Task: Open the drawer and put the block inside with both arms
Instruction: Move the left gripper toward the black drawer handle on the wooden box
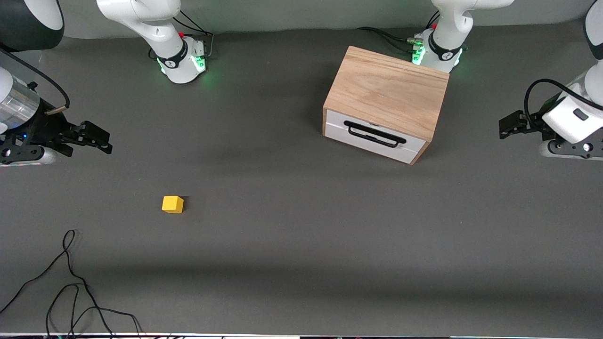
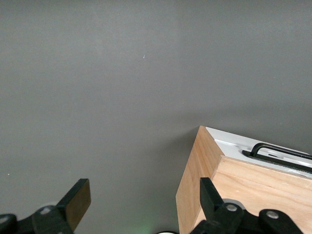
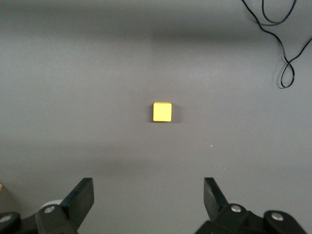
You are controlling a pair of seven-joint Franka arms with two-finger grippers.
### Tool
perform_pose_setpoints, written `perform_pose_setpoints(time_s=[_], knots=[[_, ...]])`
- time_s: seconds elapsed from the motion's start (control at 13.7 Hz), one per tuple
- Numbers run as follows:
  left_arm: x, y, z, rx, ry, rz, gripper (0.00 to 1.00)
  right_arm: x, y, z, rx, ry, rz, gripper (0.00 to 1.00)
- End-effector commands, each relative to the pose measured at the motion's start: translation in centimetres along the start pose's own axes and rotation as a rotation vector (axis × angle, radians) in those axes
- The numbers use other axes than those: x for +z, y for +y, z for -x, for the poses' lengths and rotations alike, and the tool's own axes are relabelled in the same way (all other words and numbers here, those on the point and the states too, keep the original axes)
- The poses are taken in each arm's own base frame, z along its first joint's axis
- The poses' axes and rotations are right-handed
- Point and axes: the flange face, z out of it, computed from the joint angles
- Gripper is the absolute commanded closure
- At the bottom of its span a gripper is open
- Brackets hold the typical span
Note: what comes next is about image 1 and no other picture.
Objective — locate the wooden drawer cabinet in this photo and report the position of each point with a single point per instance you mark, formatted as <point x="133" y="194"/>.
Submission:
<point x="386" y="89"/>

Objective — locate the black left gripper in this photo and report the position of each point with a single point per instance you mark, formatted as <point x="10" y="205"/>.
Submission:
<point x="531" y="127"/>

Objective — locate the yellow cube block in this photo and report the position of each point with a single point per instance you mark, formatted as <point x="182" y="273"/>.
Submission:
<point x="173" y="204"/>

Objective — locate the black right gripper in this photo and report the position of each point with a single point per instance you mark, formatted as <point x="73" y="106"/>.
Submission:
<point x="46" y="128"/>

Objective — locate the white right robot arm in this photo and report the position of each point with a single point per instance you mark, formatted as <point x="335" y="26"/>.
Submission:
<point x="141" y="19"/>

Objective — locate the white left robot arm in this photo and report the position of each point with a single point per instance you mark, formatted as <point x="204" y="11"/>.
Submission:
<point x="452" y="19"/>

